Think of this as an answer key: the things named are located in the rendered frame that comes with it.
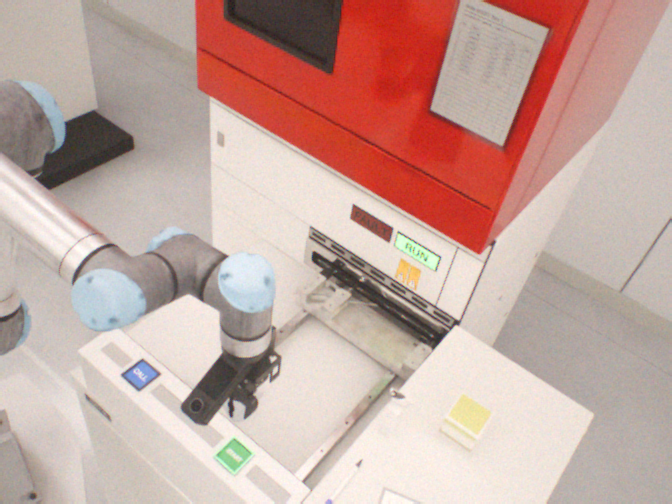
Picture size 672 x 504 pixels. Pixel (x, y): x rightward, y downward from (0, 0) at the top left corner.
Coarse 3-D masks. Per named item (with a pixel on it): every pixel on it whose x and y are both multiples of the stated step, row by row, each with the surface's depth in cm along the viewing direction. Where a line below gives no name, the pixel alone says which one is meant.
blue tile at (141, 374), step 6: (138, 366) 127; (144, 366) 128; (132, 372) 126; (138, 372) 126; (144, 372) 127; (150, 372) 127; (132, 378) 125; (138, 378) 126; (144, 378) 126; (150, 378) 126; (138, 384) 125; (144, 384) 125
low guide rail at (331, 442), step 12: (384, 384) 146; (372, 396) 143; (360, 408) 141; (348, 420) 138; (336, 432) 136; (324, 444) 133; (336, 444) 136; (312, 456) 131; (324, 456) 132; (300, 468) 129; (312, 468) 129; (300, 480) 127
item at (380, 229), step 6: (354, 210) 148; (360, 210) 147; (354, 216) 149; (360, 216) 148; (366, 216) 146; (360, 222) 149; (366, 222) 148; (372, 222) 146; (378, 222) 145; (372, 228) 147; (378, 228) 146; (384, 228) 145; (378, 234) 147; (384, 234) 146
